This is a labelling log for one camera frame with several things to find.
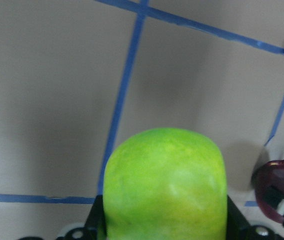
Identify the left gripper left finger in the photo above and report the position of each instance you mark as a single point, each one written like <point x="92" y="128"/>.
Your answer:
<point x="95" y="225"/>

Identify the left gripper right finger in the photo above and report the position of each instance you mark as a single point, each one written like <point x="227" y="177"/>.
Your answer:
<point x="237" y="225"/>

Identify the dark purple apple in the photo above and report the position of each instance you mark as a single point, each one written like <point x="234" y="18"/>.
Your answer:
<point x="271" y="174"/>

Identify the green apple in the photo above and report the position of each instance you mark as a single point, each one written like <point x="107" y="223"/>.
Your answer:
<point x="166" y="184"/>

